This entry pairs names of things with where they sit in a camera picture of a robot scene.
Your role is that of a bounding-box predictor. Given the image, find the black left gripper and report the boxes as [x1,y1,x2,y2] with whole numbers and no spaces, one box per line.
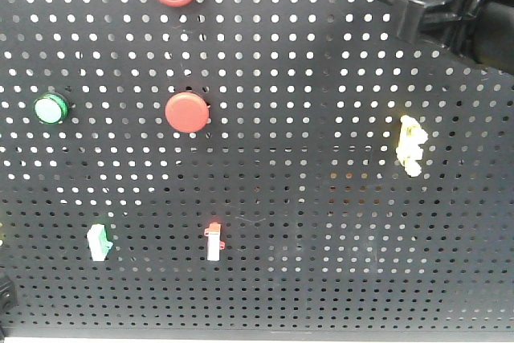
[0,272,17,315]

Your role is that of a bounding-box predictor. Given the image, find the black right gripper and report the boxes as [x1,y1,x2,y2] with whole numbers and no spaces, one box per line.
[377,0,513,69]

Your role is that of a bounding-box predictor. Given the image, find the green push button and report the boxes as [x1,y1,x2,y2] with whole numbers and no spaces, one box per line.
[33,92,70,125]

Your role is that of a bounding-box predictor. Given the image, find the lower red push button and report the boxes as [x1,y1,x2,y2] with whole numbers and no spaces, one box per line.
[165,92,209,133]

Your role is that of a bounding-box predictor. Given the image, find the black perforated pegboard panel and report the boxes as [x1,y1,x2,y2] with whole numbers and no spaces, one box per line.
[1,0,513,341]

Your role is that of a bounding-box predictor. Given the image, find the white green-tipped rocker switch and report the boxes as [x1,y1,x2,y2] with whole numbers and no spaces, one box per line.
[87,223,113,262]

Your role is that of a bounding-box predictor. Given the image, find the yellow toggle switch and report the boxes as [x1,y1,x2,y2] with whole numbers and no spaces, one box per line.
[396,115,428,178]

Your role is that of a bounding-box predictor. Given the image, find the white red-tipped rocker switch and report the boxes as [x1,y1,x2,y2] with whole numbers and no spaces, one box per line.
[204,222,225,262]

